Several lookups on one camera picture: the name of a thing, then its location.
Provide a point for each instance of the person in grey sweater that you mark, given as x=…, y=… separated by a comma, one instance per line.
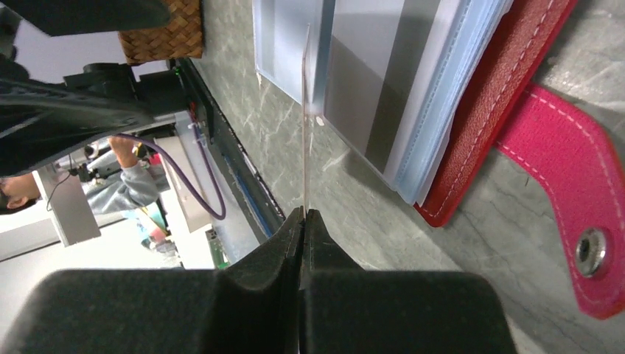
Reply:
x=135, y=185

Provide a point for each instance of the woven wicker basket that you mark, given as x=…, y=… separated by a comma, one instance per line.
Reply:
x=182, y=37

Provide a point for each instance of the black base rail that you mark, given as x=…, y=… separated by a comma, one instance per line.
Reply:
x=256, y=201

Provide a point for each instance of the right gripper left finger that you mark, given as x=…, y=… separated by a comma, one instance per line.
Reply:
x=248, y=307

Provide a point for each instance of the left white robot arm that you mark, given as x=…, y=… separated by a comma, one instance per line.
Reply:
x=43, y=122

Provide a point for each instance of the gold credit card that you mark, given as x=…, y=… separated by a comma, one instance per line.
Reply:
x=305, y=125

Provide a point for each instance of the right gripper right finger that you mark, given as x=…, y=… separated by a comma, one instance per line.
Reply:
x=348, y=309

